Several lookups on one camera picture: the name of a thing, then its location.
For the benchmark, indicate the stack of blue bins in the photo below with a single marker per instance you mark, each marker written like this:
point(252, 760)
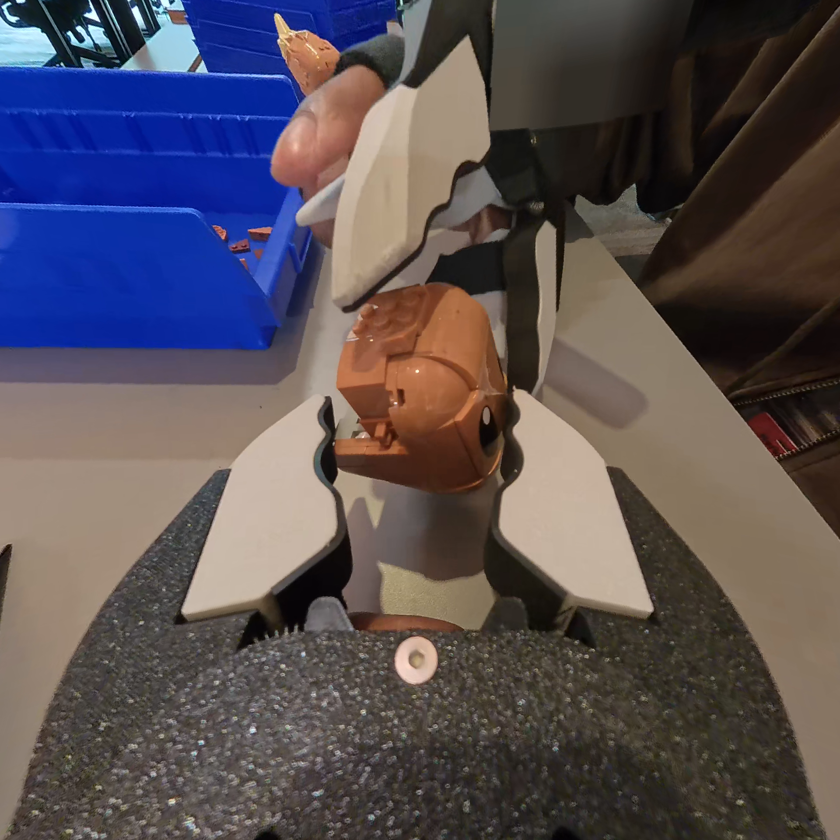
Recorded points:
point(249, 33)

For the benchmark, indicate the brown lego head model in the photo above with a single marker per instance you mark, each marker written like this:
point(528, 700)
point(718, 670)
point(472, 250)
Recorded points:
point(433, 367)

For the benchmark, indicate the blue plastic parts bin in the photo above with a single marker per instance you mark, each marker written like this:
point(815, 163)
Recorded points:
point(131, 282)

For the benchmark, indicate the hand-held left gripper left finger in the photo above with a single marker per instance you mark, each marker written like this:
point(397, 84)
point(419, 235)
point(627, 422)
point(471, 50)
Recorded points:
point(262, 525)

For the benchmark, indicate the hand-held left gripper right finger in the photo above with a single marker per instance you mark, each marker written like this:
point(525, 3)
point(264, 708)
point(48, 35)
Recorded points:
point(571, 525)

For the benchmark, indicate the person's brown jacket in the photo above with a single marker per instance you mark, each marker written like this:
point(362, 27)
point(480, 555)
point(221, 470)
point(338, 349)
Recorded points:
point(754, 197)

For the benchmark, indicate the tan lego creature model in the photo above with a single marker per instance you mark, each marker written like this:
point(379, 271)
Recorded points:
point(308, 56)

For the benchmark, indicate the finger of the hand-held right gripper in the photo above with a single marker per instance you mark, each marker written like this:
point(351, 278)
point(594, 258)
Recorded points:
point(546, 295)
point(413, 170)

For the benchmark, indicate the person's right forearm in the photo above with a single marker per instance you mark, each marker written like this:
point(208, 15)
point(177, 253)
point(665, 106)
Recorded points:
point(623, 164)

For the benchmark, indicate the person's right hand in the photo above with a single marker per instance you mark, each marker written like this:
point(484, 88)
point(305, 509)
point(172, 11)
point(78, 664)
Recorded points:
point(315, 138)

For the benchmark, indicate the black office chair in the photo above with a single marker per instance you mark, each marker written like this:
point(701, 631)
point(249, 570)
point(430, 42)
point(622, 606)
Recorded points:
point(65, 26)

